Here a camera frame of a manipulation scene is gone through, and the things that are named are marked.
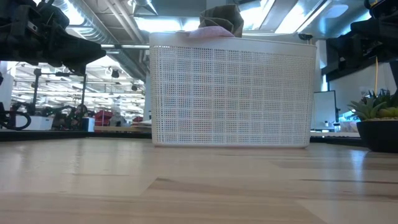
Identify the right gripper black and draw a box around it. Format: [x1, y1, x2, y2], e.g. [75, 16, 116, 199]
[325, 0, 398, 71]

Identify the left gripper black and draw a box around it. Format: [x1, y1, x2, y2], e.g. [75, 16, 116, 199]
[0, 0, 107, 76]

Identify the pink garment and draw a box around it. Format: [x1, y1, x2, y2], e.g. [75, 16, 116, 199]
[178, 26, 236, 40]

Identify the person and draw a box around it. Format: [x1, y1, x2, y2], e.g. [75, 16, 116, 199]
[70, 104, 90, 131]

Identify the red bin stack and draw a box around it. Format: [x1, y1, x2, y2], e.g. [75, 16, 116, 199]
[94, 110, 114, 127]

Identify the white board panel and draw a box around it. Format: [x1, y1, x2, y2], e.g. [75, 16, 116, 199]
[312, 90, 338, 130]

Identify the white box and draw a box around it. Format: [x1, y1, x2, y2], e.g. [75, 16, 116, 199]
[14, 115, 54, 131]

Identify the potted succulent black pot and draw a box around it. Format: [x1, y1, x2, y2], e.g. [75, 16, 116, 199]
[347, 88, 398, 153]

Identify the white perforated plastic basket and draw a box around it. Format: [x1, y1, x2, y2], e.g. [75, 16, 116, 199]
[149, 30, 318, 149]

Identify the black looped cable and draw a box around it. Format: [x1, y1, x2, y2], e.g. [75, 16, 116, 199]
[0, 102, 32, 131]

